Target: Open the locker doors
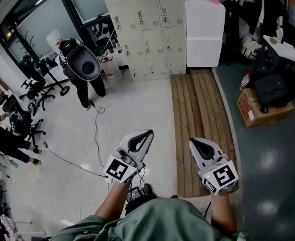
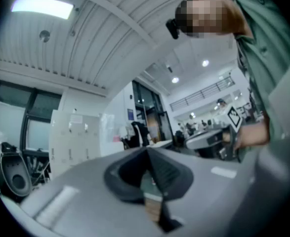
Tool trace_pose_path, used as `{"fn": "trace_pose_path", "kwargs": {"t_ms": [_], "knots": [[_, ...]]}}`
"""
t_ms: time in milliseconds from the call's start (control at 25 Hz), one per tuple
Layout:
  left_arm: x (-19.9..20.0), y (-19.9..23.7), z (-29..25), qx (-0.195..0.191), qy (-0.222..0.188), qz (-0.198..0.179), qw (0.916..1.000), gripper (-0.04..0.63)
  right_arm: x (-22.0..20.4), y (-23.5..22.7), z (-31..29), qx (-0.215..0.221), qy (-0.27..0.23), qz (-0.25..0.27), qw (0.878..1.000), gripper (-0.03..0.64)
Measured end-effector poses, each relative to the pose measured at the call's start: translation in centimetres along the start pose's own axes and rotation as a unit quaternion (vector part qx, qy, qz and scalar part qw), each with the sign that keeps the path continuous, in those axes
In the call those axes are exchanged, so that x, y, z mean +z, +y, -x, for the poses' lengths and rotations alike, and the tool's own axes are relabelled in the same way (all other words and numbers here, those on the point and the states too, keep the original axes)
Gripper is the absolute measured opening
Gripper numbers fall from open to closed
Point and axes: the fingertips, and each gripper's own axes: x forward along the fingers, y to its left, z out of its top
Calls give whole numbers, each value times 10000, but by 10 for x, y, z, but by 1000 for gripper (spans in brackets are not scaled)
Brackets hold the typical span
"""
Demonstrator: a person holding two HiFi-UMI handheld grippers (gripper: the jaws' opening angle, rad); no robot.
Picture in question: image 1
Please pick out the person's green shirt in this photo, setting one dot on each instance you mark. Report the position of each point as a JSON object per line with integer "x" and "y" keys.
{"x": 162, "y": 222}

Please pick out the grey metal locker door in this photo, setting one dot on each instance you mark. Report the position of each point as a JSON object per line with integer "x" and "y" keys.
{"x": 175, "y": 6}
{"x": 149, "y": 9}

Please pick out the black waist device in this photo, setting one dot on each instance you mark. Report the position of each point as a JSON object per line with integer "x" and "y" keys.
{"x": 134, "y": 193}

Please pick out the person's black trousers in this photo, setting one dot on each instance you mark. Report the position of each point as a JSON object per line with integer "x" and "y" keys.
{"x": 137, "y": 205}

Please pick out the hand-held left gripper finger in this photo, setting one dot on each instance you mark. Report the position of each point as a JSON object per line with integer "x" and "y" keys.
{"x": 144, "y": 153}
{"x": 126, "y": 142}

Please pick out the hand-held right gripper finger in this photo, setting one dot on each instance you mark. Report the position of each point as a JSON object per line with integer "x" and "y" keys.
{"x": 213, "y": 145}
{"x": 194, "y": 157}

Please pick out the white-topped black table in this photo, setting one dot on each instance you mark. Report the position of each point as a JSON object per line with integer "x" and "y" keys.
{"x": 285, "y": 50}

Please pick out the wooden slat platform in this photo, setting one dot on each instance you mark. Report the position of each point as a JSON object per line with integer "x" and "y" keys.
{"x": 200, "y": 104}

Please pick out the plastic bottle red label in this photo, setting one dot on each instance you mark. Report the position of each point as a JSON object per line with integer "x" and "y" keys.
{"x": 244, "y": 81}

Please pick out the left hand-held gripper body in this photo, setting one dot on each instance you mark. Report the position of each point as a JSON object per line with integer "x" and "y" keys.
{"x": 117, "y": 169}

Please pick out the person's black shoe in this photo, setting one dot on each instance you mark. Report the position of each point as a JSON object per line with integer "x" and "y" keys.
{"x": 174, "y": 196}
{"x": 148, "y": 189}

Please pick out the black wheeled rack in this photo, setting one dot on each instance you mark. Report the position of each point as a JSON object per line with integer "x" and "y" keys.
{"x": 53, "y": 78}

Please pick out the person's right black shoe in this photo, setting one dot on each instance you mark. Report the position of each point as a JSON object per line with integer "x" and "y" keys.
{"x": 174, "y": 196}

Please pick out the black backpack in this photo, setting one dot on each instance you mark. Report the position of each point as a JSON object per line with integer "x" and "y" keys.
{"x": 270, "y": 89}

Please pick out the black metal shelf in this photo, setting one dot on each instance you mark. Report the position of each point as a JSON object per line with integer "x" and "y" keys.
{"x": 99, "y": 34}

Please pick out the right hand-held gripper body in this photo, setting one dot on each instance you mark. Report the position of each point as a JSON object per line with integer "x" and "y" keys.
{"x": 220, "y": 177}

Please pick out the hanging clothes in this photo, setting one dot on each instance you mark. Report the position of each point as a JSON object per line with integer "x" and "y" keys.
{"x": 262, "y": 9}

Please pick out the person's right forearm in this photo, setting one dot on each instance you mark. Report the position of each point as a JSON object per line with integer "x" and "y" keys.
{"x": 221, "y": 212}

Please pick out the small pale box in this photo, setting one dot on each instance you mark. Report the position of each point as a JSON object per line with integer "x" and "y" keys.
{"x": 274, "y": 39}

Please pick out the white jug red label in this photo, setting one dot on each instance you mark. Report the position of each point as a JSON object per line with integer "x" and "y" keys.
{"x": 53, "y": 40}

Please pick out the person's left forearm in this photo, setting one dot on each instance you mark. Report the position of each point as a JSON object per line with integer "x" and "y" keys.
{"x": 112, "y": 202}

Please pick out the black-framed frosted window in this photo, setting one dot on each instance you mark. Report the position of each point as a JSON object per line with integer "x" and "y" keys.
{"x": 49, "y": 16}

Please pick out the beige metal locker bank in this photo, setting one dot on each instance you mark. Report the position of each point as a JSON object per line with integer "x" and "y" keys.
{"x": 149, "y": 44}

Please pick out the person's left black shoe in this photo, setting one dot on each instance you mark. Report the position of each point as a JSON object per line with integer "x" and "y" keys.
{"x": 148, "y": 189}

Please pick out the brown cardboard box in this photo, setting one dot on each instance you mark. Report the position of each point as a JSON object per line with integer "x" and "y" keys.
{"x": 252, "y": 114}

